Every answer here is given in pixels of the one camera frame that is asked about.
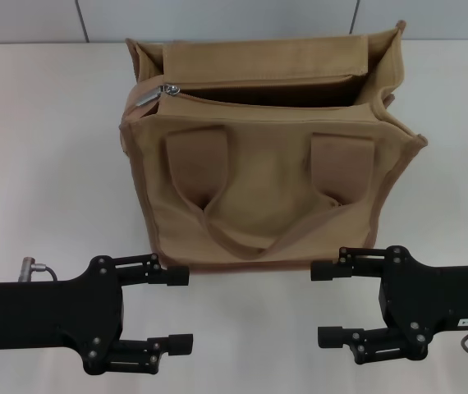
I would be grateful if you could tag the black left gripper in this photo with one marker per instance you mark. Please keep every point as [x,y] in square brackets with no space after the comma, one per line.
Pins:
[53,314]

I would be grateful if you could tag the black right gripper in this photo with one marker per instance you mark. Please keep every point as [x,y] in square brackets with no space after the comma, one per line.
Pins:
[443,293]

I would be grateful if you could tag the khaki canvas food bag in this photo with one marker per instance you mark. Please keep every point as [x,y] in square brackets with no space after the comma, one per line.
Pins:
[258,180]

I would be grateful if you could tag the silver metal zipper pull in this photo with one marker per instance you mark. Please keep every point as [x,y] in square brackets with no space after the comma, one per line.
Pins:
[150,97]

